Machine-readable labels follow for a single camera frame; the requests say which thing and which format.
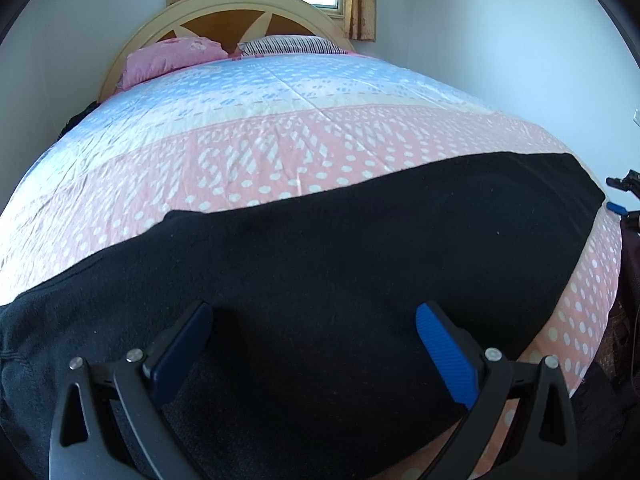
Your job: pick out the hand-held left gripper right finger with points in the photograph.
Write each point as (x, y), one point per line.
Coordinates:
(447, 350)

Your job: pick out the black bag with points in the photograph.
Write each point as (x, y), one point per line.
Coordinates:
(80, 120)

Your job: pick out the cream wooden headboard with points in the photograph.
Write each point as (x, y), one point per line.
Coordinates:
(225, 15)

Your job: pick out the black pants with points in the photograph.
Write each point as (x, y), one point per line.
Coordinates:
(325, 270)

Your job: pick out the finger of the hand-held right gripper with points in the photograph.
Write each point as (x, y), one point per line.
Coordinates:
(627, 182)
(617, 207)

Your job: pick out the pink pillow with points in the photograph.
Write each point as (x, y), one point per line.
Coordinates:
(170, 57)

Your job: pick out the striped pillow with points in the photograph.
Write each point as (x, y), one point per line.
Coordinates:
(290, 45)

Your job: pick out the bed with dotted sheet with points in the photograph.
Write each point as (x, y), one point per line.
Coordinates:
(300, 125)

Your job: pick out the white wall socket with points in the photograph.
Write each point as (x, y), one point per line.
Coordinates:
(636, 118)

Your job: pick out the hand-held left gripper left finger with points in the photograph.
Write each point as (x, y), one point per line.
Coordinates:
(182, 345)

